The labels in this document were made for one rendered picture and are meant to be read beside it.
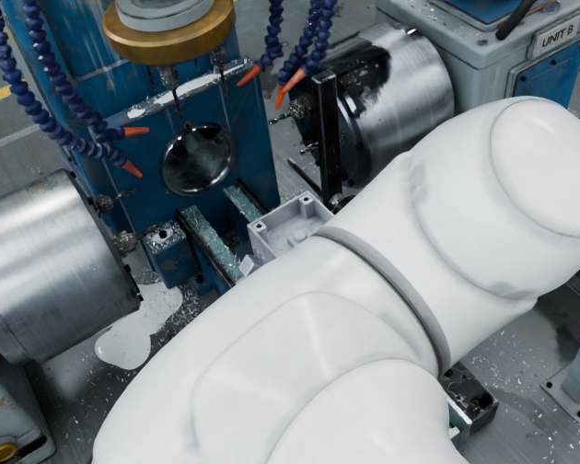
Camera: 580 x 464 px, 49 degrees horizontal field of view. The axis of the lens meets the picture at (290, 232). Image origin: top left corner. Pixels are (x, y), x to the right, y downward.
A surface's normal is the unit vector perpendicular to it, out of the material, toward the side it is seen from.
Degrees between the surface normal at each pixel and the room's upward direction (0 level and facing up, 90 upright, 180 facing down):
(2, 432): 90
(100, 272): 66
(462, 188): 50
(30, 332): 80
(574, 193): 38
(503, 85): 90
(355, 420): 24
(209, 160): 90
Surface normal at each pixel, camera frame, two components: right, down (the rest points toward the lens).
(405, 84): 0.29, -0.07
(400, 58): 0.13, -0.36
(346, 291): 0.08, -0.55
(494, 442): -0.11, -0.65
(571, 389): -0.83, 0.47
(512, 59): 0.54, 0.59
